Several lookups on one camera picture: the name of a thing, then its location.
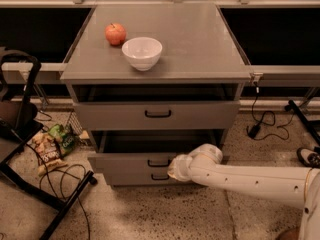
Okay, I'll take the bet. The grey black sneaker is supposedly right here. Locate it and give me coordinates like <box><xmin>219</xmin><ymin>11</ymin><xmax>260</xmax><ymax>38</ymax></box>
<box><xmin>297</xmin><ymin>148</ymin><xmax>320</xmax><ymax>168</ymax></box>

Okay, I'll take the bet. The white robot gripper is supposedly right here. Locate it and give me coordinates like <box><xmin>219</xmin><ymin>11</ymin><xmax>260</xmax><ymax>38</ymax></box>
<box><xmin>167</xmin><ymin>154</ymin><xmax>192</xmax><ymax>182</ymax></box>

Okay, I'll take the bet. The black floor cable left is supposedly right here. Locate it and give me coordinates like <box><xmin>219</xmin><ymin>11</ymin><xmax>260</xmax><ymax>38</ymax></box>
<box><xmin>25</xmin><ymin>143</ymin><xmax>92</xmax><ymax>240</ymax></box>

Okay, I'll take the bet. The black stand leg right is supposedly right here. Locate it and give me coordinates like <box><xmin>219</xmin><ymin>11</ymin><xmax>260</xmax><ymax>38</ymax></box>
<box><xmin>285</xmin><ymin>100</ymin><xmax>320</xmax><ymax>145</ymax></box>

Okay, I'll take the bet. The black chair frame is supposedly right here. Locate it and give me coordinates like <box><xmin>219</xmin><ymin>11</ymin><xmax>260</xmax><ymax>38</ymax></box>
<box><xmin>0</xmin><ymin>47</ymin><xmax>97</xmax><ymax>240</ymax></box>

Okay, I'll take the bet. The bare human knee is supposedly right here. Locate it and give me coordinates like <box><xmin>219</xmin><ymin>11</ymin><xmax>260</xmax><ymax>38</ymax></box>
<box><xmin>276</xmin><ymin>228</ymin><xmax>299</xmax><ymax>240</ymax></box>

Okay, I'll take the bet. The white ceramic bowl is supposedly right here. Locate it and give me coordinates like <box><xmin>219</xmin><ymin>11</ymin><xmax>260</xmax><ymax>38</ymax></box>
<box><xmin>122</xmin><ymin>37</ymin><xmax>163</xmax><ymax>71</ymax></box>

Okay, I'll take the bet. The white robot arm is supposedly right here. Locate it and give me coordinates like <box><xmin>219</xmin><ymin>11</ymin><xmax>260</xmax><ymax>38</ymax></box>
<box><xmin>168</xmin><ymin>144</ymin><xmax>320</xmax><ymax>240</ymax></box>

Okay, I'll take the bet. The grey drawer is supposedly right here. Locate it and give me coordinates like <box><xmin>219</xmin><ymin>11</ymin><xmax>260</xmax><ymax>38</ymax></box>
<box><xmin>104</xmin><ymin>173</ymin><xmax>178</xmax><ymax>186</ymax></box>
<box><xmin>74</xmin><ymin>101</ymin><xmax>240</xmax><ymax>130</ymax></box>
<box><xmin>88</xmin><ymin>129</ymin><xmax>216</xmax><ymax>175</ymax></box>

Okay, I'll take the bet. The brown snack bag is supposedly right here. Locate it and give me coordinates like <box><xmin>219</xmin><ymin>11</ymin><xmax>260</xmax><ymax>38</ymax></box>
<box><xmin>32</xmin><ymin>133</ymin><xmax>67</xmax><ymax>176</ymax></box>

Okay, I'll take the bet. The grey bottom drawer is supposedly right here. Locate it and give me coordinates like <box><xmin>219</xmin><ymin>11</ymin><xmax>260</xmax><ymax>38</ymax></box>
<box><xmin>104</xmin><ymin>173</ymin><xmax>178</xmax><ymax>186</ymax></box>

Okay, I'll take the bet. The green chip bag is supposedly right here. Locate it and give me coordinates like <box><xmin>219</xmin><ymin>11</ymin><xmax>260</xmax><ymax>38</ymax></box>
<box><xmin>48</xmin><ymin>124</ymin><xmax>75</xmax><ymax>157</ymax></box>

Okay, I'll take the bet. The grey top drawer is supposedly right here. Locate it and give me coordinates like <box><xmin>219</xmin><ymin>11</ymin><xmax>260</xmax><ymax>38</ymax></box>
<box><xmin>74</xmin><ymin>101</ymin><xmax>240</xmax><ymax>130</ymax></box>

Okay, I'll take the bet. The grey drawer cabinet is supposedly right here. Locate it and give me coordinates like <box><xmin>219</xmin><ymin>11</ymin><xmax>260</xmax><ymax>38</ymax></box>
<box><xmin>62</xmin><ymin>8</ymin><xmax>247</xmax><ymax>175</ymax></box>

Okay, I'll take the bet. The red apple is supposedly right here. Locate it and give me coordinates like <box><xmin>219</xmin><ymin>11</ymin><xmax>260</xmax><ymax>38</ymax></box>
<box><xmin>105</xmin><ymin>23</ymin><xmax>126</xmax><ymax>46</ymax></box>

